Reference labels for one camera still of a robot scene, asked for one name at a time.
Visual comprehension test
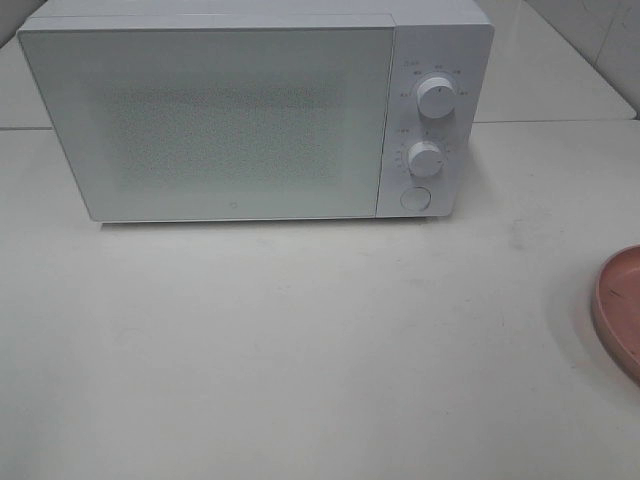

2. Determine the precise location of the upper white power knob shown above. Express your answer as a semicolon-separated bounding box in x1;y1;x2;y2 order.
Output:
416;73;457;119

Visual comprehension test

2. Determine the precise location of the white microwave oven body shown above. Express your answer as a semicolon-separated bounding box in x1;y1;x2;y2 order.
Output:
17;1;494;221

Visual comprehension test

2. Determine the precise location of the white microwave door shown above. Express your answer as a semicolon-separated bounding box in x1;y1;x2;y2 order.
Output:
20;29;393;223

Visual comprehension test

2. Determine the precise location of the pink round plate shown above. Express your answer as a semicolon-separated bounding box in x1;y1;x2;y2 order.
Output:
591;245;639;386

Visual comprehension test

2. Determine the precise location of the lower white timer knob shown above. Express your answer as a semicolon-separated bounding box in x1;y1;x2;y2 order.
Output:
407;141;445;178

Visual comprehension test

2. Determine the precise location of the round white door button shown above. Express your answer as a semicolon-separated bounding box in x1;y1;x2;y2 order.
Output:
400;187;431;212

